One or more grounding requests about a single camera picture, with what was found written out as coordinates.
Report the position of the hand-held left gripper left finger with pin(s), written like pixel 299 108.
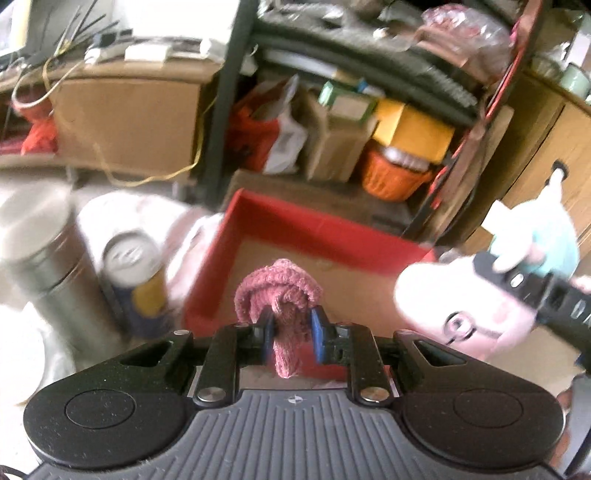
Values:
pixel 265 339

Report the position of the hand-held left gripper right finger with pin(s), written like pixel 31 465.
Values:
pixel 317 337

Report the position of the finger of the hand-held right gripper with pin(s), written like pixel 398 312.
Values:
pixel 521 288

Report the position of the pink knitted sock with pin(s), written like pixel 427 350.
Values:
pixel 277 281

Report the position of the pink pig plush toy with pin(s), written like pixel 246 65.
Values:
pixel 425 295

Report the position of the red cardboard box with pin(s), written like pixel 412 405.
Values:
pixel 295 221

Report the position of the wooden cabinet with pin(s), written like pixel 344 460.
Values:
pixel 535 152

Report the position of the blue and yellow drink can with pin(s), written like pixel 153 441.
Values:
pixel 138 286

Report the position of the orange plastic basket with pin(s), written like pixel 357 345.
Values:
pixel 392 177

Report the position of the floral tablecloth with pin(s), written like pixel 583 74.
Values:
pixel 138 207

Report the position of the tall tan cardboard box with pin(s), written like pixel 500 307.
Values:
pixel 337 147

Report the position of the yellow box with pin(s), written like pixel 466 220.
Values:
pixel 411 129

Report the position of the white plastic bag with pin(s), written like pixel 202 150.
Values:
pixel 286 143

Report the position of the red plastic bag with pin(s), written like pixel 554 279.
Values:
pixel 249 134

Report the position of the green mug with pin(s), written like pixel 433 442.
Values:
pixel 575 83

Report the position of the stainless steel thermos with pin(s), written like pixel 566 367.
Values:
pixel 46 258

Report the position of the large brown cardboard box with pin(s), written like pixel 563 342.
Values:
pixel 129 124

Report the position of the clear bag of pink items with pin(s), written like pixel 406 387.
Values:
pixel 466 32

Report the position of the red cloth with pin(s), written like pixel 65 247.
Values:
pixel 39 136

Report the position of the black metal shelf frame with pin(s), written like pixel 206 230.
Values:
pixel 226 101

